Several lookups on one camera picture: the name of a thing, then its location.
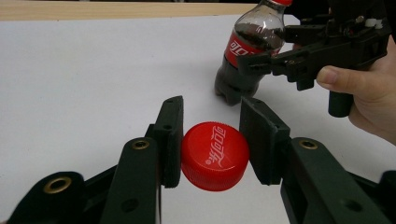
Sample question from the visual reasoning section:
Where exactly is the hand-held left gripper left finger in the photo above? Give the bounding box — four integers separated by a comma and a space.
99, 95, 185, 224

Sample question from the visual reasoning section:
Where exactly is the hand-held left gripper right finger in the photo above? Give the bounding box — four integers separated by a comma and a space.
238, 96, 394, 224

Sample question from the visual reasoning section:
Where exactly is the cola bottle with red label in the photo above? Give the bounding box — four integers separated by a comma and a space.
214, 0, 294, 107

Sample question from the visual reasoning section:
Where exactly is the red bottle cap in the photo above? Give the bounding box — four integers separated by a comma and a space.
180, 120, 250, 192

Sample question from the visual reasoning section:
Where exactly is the white table sheet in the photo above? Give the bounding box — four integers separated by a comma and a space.
0, 14, 396, 224

